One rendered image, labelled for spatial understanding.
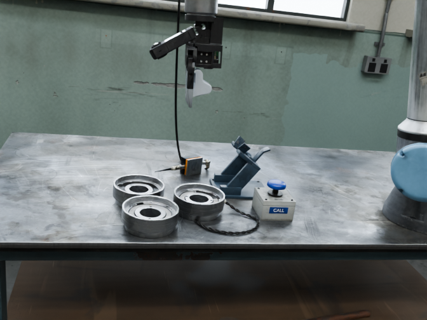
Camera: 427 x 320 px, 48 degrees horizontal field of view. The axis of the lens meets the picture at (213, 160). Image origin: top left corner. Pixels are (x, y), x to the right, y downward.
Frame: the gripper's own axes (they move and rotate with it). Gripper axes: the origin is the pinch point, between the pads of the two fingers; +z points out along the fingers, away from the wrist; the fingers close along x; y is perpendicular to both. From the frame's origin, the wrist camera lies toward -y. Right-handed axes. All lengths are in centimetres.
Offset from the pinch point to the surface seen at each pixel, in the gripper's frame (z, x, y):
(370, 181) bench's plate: 20, 2, 50
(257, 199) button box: 16.3, -21.3, 14.4
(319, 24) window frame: -19, 135, 74
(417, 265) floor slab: 99, 98, 130
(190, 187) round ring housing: 15.3, -17.7, 0.5
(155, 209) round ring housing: 16.0, -28.4, -6.9
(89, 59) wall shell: 4, 135, -41
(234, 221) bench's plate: 19.4, -25.7, 9.1
